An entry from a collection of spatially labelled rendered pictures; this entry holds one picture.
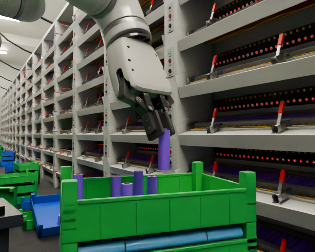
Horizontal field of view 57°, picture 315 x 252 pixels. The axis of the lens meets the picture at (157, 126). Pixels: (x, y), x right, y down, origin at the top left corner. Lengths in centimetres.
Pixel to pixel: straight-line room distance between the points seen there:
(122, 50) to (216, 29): 63
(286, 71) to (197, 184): 40
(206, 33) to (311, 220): 68
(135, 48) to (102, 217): 27
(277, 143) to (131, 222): 53
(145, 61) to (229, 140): 54
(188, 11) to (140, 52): 83
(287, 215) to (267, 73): 39
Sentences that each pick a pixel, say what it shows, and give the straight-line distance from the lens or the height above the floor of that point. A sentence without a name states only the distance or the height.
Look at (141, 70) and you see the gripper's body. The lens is 47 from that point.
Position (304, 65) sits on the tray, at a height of 71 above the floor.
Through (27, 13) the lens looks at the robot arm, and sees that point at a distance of 95.
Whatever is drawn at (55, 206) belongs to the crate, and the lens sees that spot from 195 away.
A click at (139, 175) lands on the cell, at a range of 58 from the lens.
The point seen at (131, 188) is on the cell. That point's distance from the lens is 45.
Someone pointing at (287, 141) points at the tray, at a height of 52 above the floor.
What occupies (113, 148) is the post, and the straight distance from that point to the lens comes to 180.
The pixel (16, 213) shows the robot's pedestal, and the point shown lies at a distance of 111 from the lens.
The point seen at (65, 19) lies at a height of 171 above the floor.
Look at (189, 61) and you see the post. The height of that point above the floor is 85.
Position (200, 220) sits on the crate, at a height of 41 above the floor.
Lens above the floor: 54
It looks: 2 degrees up
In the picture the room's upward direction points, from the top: straight up
